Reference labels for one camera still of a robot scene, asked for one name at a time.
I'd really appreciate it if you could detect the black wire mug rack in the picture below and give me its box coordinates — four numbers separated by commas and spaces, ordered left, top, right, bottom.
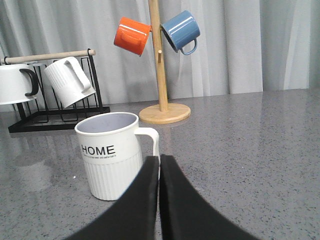
0, 48, 111, 133

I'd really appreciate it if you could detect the white ribbed mug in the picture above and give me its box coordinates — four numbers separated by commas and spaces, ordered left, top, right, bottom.
44, 56, 96, 108

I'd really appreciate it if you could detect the white HOME mug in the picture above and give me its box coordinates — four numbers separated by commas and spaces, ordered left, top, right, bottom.
74, 112, 160, 201

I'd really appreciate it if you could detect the wooden mug tree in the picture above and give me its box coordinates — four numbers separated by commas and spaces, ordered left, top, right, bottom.
139, 0, 191, 124

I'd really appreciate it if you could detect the white mug black handle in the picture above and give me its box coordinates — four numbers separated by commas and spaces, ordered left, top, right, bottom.
0, 64, 39, 105

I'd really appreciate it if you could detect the blue enamel mug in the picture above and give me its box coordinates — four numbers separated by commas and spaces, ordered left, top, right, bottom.
160, 10, 201, 56

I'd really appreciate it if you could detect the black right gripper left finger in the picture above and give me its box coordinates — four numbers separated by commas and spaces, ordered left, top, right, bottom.
67, 156, 159, 240

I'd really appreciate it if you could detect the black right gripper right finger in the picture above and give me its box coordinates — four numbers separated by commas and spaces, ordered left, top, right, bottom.
159, 154, 255, 240

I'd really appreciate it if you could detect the orange enamel mug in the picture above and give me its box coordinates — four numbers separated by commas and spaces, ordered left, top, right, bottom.
113, 17, 152, 56

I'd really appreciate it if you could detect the grey curtain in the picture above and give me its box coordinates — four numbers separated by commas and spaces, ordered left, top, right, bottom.
0, 0, 320, 104

